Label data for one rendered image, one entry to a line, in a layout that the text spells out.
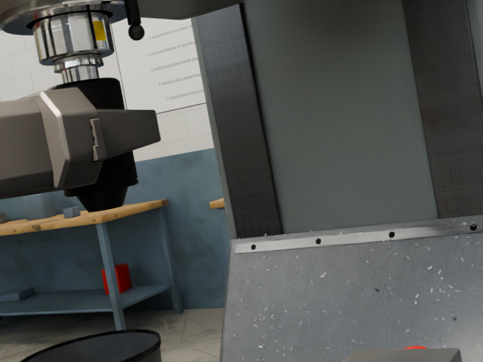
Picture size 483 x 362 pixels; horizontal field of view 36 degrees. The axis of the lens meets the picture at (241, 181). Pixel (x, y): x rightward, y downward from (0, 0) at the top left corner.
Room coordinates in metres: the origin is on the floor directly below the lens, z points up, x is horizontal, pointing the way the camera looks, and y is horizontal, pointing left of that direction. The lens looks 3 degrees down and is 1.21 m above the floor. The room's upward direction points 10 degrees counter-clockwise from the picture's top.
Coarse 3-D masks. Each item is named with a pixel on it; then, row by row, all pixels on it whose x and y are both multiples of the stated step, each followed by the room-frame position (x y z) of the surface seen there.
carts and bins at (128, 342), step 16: (96, 336) 2.63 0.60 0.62; (112, 336) 2.62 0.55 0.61; (128, 336) 2.60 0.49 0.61; (144, 336) 2.55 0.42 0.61; (48, 352) 2.54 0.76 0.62; (64, 352) 2.58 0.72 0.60; (80, 352) 2.61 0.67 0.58; (96, 352) 2.62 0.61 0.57; (112, 352) 2.62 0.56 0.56; (128, 352) 2.60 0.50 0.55; (144, 352) 2.27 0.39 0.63
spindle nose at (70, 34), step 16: (48, 16) 0.45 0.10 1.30; (64, 16) 0.45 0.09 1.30; (80, 16) 0.45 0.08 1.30; (96, 16) 0.46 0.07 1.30; (48, 32) 0.45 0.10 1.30; (64, 32) 0.45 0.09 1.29; (80, 32) 0.45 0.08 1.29; (48, 48) 0.46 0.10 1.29; (64, 48) 0.45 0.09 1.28; (80, 48) 0.45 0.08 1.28; (96, 48) 0.46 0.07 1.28; (112, 48) 0.47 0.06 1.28; (48, 64) 0.48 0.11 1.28
